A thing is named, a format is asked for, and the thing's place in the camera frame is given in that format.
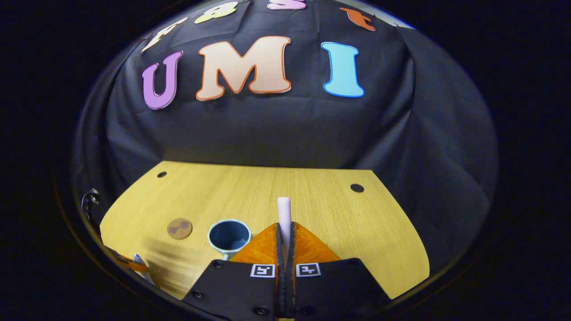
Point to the white toothpaste tube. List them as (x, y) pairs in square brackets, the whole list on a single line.
[(142, 267)]

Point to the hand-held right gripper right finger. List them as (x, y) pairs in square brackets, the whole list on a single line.
[(339, 290)]

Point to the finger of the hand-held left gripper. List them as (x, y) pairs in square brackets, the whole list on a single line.
[(131, 266)]

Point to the round brown coaster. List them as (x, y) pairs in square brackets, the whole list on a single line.
[(179, 228)]

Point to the black backdrop cloth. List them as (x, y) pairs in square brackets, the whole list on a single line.
[(267, 133)]

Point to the wooden desktop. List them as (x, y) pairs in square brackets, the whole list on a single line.
[(339, 214)]

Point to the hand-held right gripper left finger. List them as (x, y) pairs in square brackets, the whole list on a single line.
[(236, 290)]

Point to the pale pink toothbrush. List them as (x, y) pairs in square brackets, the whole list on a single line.
[(284, 214)]

